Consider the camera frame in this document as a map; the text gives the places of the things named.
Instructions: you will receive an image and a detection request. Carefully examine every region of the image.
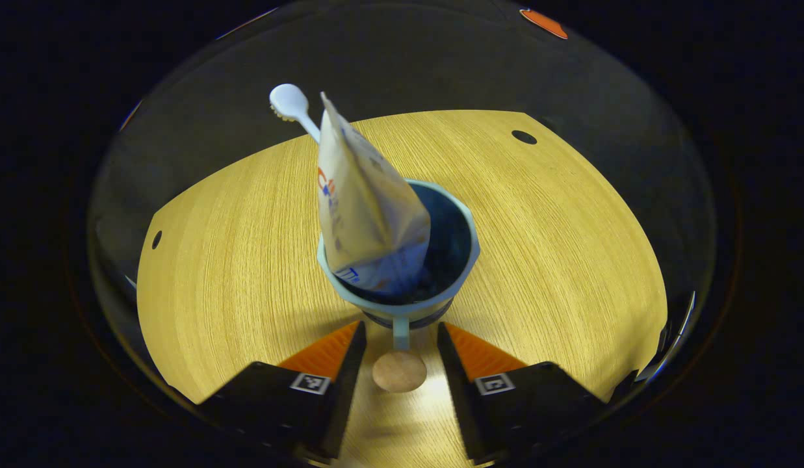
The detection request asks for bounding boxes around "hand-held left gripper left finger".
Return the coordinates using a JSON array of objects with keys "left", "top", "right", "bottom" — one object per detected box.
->
[{"left": 197, "top": 320, "right": 367, "bottom": 463}]

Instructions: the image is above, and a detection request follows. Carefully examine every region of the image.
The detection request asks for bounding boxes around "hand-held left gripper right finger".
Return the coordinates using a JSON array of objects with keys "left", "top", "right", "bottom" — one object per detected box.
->
[{"left": 437, "top": 321, "right": 607, "bottom": 465}]

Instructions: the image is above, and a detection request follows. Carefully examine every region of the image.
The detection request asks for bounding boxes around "blue cup with wooden handle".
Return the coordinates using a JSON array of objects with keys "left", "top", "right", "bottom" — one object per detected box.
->
[{"left": 316, "top": 179, "right": 482, "bottom": 393}]

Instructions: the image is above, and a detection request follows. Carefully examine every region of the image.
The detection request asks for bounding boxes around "white toothpaste tube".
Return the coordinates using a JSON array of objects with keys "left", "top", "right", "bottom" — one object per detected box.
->
[{"left": 317, "top": 92, "right": 432, "bottom": 296}]

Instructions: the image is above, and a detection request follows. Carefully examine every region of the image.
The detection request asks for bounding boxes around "white toothbrush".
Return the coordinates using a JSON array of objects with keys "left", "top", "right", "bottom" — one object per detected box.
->
[{"left": 269, "top": 83, "right": 322, "bottom": 144}]

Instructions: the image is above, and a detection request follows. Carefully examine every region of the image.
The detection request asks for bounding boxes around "black backdrop cloth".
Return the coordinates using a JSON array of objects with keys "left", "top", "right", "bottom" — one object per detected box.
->
[{"left": 86, "top": 0, "right": 718, "bottom": 391}]

